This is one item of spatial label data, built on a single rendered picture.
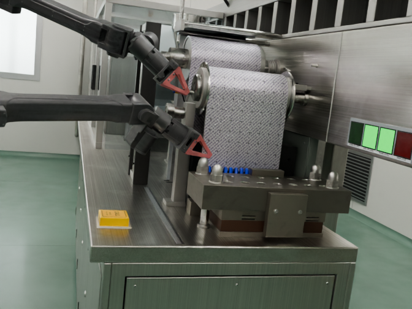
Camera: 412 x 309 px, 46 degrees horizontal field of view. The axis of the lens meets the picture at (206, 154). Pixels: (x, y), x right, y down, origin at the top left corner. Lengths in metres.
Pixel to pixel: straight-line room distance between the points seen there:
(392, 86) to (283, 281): 0.52
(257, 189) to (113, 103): 0.41
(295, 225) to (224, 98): 0.39
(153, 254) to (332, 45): 0.74
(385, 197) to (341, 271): 3.77
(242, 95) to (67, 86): 5.59
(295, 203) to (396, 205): 3.73
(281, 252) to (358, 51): 0.53
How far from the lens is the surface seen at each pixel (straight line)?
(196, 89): 1.35
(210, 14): 2.39
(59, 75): 6.84
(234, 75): 1.36
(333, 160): 1.65
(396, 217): 4.92
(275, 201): 1.19
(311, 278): 1.27
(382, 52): 1.20
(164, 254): 1.11
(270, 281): 1.22
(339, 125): 1.32
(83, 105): 1.16
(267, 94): 1.38
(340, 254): 1.28
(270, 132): 1.39
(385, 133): 1.14
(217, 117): 1.33
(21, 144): 6.95
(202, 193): 1.15
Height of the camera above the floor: 1.28
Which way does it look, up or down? 9 degrees down
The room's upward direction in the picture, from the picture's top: 6 degrees clockwise
